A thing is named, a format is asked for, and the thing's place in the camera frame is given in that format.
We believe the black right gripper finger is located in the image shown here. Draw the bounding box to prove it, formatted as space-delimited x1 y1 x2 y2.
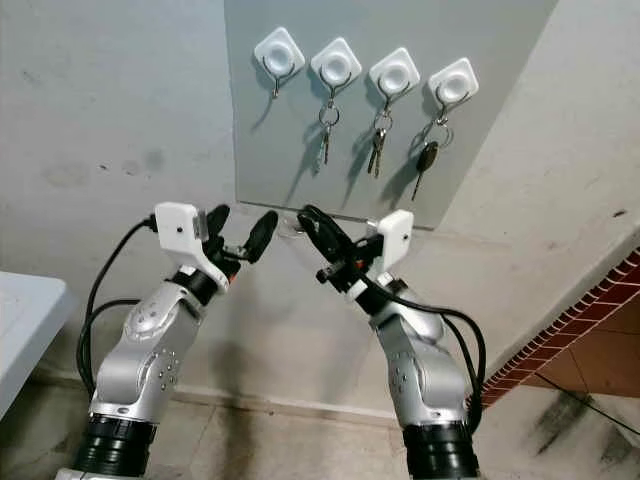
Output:
297 204 357 259
300 220 347 269

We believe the silver key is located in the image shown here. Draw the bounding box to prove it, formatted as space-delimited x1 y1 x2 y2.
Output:
315 103 342 167

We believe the black head car key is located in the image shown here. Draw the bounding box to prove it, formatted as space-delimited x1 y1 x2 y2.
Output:
409 118 454 202

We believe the red brick tile edging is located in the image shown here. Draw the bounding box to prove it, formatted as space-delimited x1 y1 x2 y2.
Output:
478 250 640 409

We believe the white folding table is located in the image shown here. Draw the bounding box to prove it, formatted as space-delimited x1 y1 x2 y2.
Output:
0 272 74 417

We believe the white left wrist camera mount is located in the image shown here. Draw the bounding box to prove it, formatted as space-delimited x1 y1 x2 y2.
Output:
154 202 232 293

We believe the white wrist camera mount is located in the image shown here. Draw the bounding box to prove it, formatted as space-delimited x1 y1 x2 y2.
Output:
154 202 232 293
345 209 415 303

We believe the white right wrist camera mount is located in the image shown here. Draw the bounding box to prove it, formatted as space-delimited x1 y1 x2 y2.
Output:
345 209 415 303

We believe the dark key bunch on ring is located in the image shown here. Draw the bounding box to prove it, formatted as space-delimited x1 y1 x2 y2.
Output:
365 110 395 180

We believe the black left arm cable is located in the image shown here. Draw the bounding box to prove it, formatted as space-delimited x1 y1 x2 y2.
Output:
77 219 161 403

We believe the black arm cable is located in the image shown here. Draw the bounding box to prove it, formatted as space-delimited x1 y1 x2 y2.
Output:
362 272 489 433
77 219 161 403

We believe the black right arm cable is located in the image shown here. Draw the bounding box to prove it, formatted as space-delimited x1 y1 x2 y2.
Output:
362 272 489 433

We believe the white square wall hook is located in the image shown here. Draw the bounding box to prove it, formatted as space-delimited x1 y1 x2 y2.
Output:
309 38 364 103
368 47 422 110
252 27 307 100
426 58 481 120

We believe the grey wall board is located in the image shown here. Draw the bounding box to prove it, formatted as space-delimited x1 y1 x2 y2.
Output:
224 0 560 230

